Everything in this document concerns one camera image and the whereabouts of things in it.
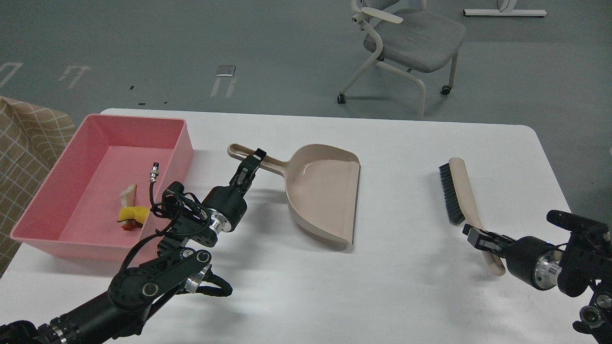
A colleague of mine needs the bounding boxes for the yellow sponge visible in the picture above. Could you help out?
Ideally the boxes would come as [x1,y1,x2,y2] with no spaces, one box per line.
[117,205,150,224]

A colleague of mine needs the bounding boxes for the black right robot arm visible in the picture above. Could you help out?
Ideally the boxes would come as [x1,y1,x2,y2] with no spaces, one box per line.
[462,210,612,344]

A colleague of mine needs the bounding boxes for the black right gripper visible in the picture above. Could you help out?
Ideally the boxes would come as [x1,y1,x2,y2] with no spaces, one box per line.
[462,225,564,291]

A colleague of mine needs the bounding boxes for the pink plastic bin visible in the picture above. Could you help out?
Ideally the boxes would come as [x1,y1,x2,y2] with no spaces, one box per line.
[10,115,193,261]

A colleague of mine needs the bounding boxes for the grey white office chair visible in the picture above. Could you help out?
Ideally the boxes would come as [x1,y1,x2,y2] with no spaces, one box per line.
[337,0,467,119]

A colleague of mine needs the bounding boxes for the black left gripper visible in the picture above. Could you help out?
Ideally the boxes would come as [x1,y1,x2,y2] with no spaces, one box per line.
[202,149,267,232]

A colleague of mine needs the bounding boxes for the beige hand brush black bristles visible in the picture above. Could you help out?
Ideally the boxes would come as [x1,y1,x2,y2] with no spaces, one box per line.
[439,157,506,277]

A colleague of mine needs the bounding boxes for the white table leg base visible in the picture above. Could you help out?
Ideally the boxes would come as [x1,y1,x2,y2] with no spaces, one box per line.
[463,0,548,18]

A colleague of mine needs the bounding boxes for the beige checkered cloth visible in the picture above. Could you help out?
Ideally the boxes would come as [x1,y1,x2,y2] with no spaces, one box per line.
[0,97,76,274]

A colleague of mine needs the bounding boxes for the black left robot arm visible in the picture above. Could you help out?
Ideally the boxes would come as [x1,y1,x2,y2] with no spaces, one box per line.
[1,150,267,344]

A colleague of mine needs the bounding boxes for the beige plastic dustpan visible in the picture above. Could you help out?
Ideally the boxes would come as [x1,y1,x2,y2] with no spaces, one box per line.
[227,143,361,246]

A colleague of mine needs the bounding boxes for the slice of toast bread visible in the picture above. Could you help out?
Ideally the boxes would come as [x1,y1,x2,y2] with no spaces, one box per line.
[118,184,143,231]

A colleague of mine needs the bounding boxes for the silver floor outlet plate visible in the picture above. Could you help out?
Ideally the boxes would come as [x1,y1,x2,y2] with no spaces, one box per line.
[216,64,236,77]

